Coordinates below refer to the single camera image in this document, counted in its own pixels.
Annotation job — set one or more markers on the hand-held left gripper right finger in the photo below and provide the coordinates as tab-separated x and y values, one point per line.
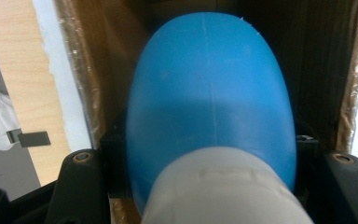
306	165

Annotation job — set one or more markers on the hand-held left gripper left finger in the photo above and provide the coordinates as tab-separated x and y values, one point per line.
115	161

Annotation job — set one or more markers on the blue-sided cardboard box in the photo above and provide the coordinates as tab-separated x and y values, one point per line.
105	62

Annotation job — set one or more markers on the blue bottle with white cap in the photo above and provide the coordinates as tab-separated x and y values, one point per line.
211	109

